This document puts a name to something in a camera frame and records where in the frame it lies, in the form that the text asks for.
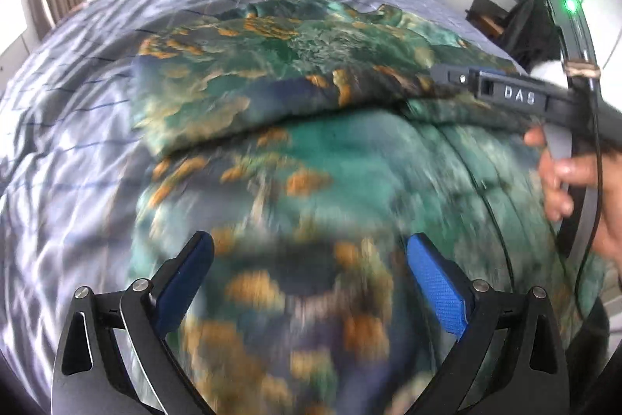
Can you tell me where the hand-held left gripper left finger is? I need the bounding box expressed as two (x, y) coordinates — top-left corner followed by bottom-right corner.
(50, 230), (215, 415)

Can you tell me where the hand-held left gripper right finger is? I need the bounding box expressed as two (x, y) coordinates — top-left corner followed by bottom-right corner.
(407, 233), (570, 415)

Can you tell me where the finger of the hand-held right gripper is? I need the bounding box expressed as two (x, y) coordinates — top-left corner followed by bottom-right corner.
(430, 64), (551, 112)

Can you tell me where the green printed jacket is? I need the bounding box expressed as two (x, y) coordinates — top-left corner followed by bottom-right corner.
(129, 0), (610, 415)

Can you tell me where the person's right hand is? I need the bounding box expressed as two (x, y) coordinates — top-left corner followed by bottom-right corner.
(524, 127), (622, 261)

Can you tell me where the chair with black jacket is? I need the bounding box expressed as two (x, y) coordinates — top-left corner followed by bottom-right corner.
(496, 0), (564, 66)

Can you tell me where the bed with blue checked sheet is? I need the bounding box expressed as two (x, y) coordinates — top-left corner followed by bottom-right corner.
(0, 0), (530, 415)

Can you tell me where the black cable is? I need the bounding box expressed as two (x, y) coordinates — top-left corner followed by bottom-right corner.
(576, 75), (606, 319)

